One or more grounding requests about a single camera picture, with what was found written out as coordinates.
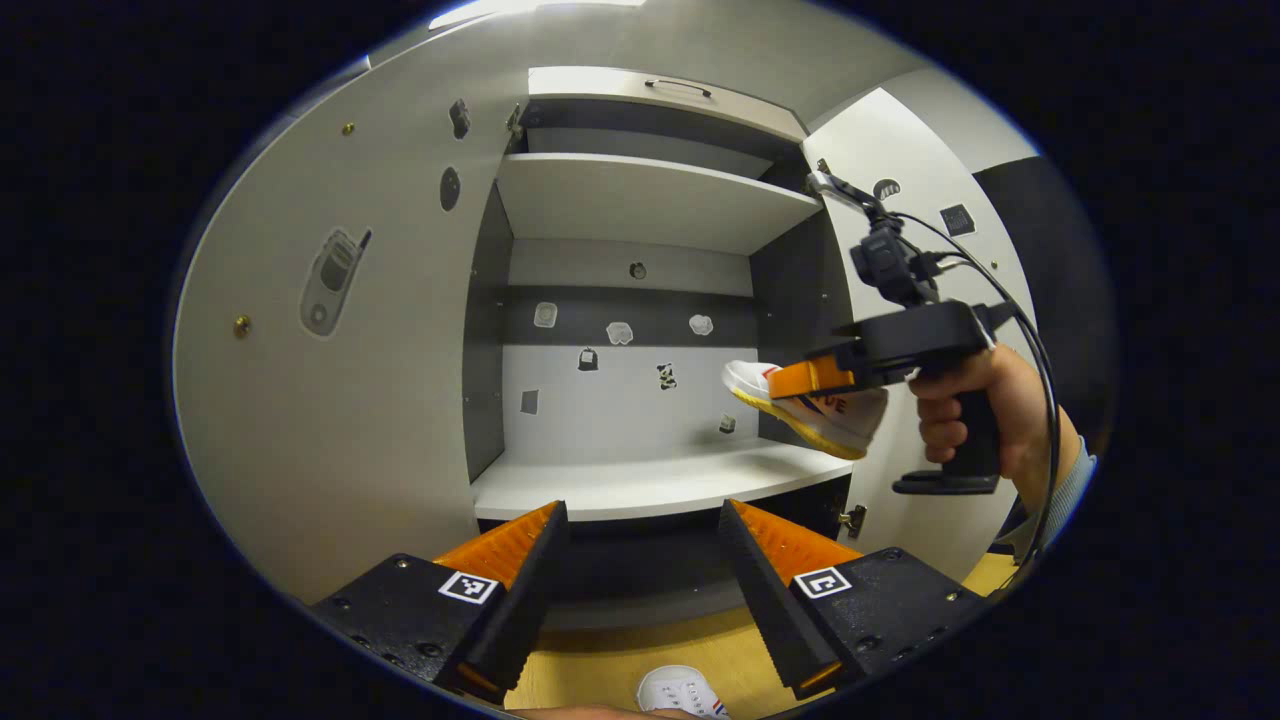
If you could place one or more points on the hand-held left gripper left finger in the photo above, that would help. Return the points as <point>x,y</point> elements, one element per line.
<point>525,615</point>

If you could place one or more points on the white cabinet drawer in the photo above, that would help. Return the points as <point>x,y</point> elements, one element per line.
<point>600,85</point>

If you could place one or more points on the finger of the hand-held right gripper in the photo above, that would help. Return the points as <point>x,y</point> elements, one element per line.
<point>810,378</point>

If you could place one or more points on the white grey shoe cabinet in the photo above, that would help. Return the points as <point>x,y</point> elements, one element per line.
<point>640,480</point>

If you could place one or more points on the ceiling light panel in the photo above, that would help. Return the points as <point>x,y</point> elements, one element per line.
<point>520,10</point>

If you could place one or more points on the white sneaker shoe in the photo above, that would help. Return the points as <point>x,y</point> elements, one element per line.
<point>680,692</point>
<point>835,420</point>

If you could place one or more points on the black backdrop cloth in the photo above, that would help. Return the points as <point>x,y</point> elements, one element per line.
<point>1060,260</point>

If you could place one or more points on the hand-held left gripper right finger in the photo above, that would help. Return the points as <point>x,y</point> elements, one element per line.
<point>775,610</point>

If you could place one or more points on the white shoe cabinet door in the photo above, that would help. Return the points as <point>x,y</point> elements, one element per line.
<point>900,140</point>
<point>330,430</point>

